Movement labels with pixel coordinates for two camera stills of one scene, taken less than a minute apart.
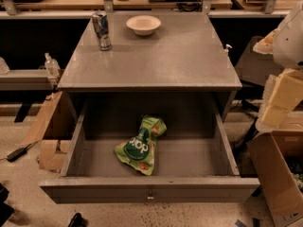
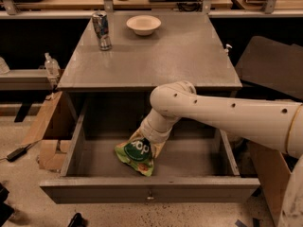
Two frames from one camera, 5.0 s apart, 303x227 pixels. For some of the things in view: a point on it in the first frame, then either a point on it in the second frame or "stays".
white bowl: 144,25 stays
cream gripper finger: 282,92 → 136,135
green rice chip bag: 138,149 stays
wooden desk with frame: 81,1 stays
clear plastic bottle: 52,66 stays
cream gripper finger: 274,113 → 156,147
